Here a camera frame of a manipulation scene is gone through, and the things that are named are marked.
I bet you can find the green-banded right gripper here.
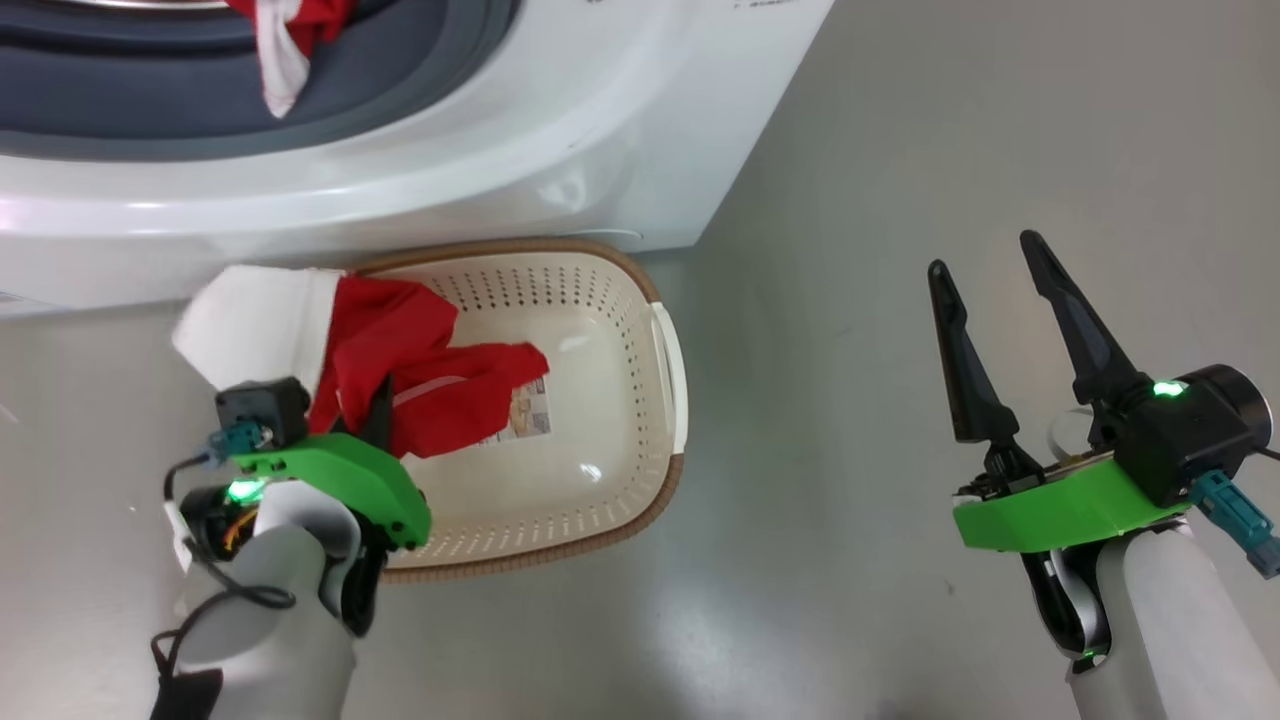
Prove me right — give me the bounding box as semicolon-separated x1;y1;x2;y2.
927;229;1196;554

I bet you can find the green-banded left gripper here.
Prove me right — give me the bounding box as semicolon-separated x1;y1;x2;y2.
229;374;434;639

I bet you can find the printed basket label sticker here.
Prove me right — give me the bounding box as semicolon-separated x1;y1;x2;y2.
480;375;553;446

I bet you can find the cream perforated laundry basket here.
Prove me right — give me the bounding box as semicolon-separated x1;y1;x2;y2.
345;238;689;584

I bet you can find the white front-load washing machine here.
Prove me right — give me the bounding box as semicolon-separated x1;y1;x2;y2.
0;0;836;319

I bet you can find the teal left camera connector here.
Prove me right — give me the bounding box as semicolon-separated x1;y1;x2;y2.
205;422;273;471

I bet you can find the teal camera connector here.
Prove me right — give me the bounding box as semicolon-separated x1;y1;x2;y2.
1190;470;1280;579
205;422;273;471

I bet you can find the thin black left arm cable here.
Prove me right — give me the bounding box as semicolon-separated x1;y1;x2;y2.
150;455;297;720

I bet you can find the teal right camera connector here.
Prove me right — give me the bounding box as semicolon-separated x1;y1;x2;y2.
1190;470;1280;579

